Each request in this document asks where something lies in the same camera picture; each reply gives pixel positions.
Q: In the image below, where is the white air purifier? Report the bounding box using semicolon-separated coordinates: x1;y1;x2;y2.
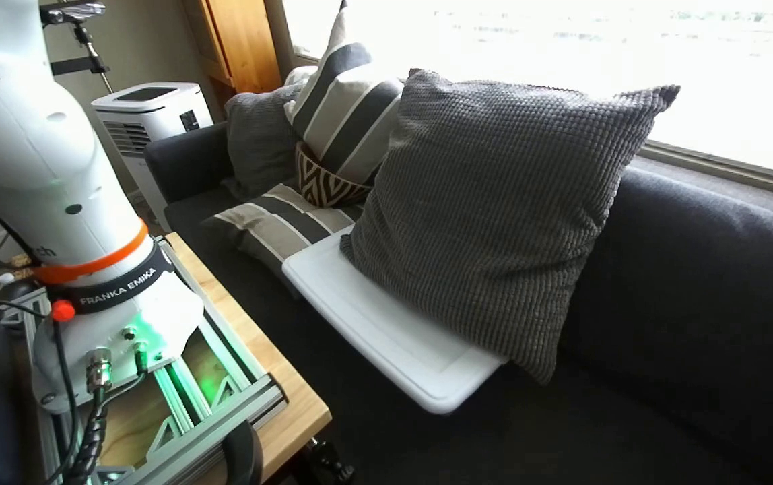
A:
90;80;217;219

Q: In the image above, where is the black base cable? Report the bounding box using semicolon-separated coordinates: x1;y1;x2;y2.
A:
43;359;113;485

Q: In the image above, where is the dark grey sofa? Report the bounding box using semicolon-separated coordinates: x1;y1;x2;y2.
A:
145;92;773;485

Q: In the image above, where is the wooden table board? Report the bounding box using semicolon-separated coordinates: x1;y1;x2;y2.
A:
165;228;334;481

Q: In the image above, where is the wooden cabinet door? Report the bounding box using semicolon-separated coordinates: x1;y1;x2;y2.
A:
188;0;284;93

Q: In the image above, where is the black camera on stand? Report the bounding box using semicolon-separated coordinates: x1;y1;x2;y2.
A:
39;0;111;92

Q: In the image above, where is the window sill ledge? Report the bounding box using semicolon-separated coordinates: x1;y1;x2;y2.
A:
643;136;773;202

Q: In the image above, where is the grey textured pillow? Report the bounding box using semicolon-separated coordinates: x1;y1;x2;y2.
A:
340;64;681;388

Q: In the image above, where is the flat striped pillow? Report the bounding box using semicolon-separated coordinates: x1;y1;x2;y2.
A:
208;181;361;272

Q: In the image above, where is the red round knob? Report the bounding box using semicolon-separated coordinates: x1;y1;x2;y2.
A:
48;299;78;325

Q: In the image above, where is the plain grey pillow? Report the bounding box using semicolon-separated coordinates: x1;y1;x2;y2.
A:
221;82;303;198

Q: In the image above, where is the upright striped pillow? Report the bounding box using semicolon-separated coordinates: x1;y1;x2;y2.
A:
284;37;406;186

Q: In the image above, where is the black cream geometric pillow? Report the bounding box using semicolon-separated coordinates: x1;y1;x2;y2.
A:
291;143;375;210

